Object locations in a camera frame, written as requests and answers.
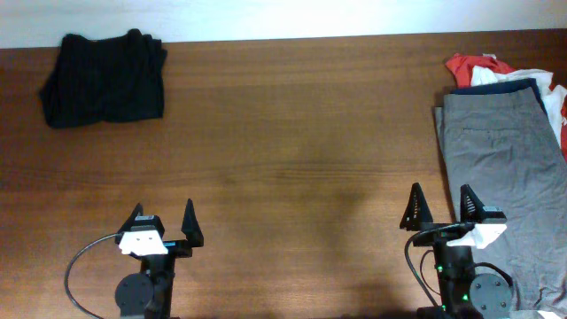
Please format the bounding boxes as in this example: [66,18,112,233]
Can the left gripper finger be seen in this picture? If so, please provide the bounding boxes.
[181,198,204,247]
[117,203,144,234]

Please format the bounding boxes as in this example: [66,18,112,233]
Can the white garment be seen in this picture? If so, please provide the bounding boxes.
[470,66,566,145]

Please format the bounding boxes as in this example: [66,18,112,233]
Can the black shorts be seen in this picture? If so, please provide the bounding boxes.
[39,28,167,128]

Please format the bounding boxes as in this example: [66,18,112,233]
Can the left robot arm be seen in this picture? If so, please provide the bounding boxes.
[114,199,204,319]

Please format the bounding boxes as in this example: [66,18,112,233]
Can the navy blue garment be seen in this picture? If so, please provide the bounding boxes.
[451,78,548,114]

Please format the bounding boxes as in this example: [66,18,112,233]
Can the red garment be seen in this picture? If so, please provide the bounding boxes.
[445,53,566,157]

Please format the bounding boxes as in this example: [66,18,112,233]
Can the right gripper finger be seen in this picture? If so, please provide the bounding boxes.
[400,183,433,230]
[460,184,485,222]

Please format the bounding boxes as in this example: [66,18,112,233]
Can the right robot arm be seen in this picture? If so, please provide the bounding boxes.
[400,183,514,319]

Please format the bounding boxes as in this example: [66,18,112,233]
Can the grey shorts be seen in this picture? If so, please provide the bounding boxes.
[435,89,566,318]

